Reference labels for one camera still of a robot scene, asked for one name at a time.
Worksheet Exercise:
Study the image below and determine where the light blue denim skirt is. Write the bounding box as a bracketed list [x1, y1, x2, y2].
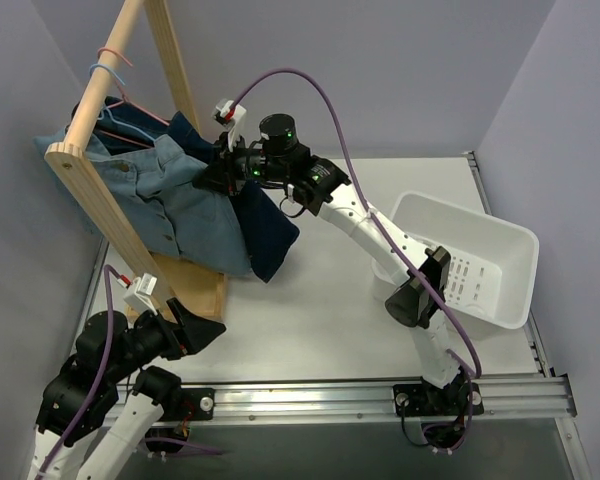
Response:
[33, 127, 256, 279]

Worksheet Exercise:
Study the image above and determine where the light blue wire hanger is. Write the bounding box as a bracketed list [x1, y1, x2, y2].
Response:
[87, 63, 159, 142]

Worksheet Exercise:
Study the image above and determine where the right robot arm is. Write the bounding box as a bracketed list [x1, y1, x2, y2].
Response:
[195, 109, 465, 413]

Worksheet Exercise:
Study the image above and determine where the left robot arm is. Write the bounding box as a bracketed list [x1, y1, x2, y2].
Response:
[28, 299, 226, 479]

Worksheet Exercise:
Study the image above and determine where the dark blue denim skirt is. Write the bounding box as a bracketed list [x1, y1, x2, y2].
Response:
[91, 97, 299, 282]

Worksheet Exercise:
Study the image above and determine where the wooden clothes rack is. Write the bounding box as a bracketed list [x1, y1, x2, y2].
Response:
[45, 1, 227, 321]

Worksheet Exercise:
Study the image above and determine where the white plastic basket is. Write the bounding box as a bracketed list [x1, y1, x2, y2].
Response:
[390, 191, 539, 339]

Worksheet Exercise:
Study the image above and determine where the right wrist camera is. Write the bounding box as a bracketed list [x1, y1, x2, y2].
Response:
[212, 99, 247, 152]

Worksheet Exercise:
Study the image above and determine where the pink wire hanger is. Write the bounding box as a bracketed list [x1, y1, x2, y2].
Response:
[97, 46, 170, 127]

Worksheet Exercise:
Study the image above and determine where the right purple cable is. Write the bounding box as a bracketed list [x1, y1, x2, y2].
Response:
[232, 68, 483, 381]

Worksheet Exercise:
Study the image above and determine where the aluminium mounting rail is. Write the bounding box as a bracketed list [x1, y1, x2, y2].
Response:
[201, 375, 577, 427]

